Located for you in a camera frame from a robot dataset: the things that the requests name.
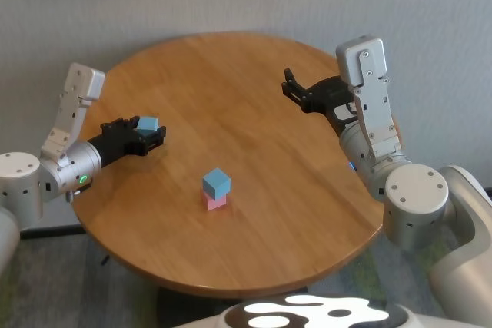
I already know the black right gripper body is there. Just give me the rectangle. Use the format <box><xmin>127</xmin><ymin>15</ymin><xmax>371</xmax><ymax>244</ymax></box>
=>
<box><xmin>301</xmin><ymin>75</ymin><xmax>361</xmax><ymax>139</ymax></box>

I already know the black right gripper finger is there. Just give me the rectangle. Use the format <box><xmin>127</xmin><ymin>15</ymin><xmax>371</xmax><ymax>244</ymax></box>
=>
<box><xmin>281</xmin><ymin>81</ymin><xmax>308</xmax><ymax>113</ymax></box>
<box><xmin>283</xmin><ymin>68</ymin><xmax>309</xmax><ymax>94</ymax></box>

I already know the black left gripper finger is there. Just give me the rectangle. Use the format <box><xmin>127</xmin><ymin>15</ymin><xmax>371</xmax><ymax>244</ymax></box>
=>
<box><xmin>114</xmin><ymin>115</ymin><xmax>141</xmax><ymax>132</ymax></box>
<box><xmin>137</xmin><ymin>124</ymin><xmax>168</xmax><ymax>157</ymax></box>

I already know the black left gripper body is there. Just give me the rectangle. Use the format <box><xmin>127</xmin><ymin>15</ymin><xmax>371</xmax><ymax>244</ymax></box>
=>
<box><xmin>87</xmin><ymin>119</ymin><xmax>150</xmax><ymax>170</ymax></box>

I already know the blue cube block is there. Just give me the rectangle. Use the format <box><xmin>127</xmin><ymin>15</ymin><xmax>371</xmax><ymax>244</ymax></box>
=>
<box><xmin>201</xmin><ymin>167</ymin><xmax>232</xmax><ymax>200</ymax></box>
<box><xmin>136</xmin><ymin>114</ymin><xmax>161</xmax><ymax>134</ymax></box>

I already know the pink cube block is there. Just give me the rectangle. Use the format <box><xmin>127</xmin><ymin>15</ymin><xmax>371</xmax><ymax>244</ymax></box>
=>
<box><xmin>203</xmin><ymin>192</ymin><xmax>229</xmax><ymax>213</ymax></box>

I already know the white black robot torso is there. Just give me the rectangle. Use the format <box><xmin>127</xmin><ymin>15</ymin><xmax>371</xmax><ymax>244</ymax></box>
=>
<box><xmin>172</xmin><ymin>292</ymin><xmax>435</xmax><ymax>328</ymax></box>

